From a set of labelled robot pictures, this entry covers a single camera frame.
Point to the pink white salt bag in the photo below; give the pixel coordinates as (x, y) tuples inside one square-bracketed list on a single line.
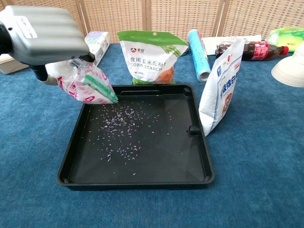
[(80, 93)]

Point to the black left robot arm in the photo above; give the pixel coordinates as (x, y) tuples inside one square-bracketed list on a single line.
[(4, 39)]

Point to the green white corn starch bag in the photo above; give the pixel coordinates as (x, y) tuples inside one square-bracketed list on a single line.
[(147, 61)]

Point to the black square plastic tray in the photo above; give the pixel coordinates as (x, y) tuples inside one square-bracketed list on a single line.
[(142, 166)]

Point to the white sugar bag blue print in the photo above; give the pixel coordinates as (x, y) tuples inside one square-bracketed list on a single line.
[(221, 95)]

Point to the blue cling film roll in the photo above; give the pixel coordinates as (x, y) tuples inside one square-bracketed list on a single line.
[(199, 54)]

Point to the long white tissue pack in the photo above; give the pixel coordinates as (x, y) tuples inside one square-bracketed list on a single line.
[(99, 45)]

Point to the flat white package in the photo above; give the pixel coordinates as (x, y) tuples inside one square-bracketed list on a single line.
[(213, 44)]

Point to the woven wicker folding screen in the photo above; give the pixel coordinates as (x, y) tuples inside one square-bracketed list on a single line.
[(142, 14)]

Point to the blue table cloth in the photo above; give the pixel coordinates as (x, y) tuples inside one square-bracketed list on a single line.
[(249, 178)]

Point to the cola bottle red label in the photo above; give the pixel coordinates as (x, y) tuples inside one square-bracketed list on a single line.
[(259, 51)]

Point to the white bowl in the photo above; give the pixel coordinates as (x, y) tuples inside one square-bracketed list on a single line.
[(288, 70)]

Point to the beige lidded food container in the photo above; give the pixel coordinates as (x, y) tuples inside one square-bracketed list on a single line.
[(9, 65)]

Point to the green plastic wrapped pack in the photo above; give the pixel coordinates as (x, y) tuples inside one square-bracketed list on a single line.
[(285, 38)]

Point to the white paper cup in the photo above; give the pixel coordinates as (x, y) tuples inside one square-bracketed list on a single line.
[(299, 51)]

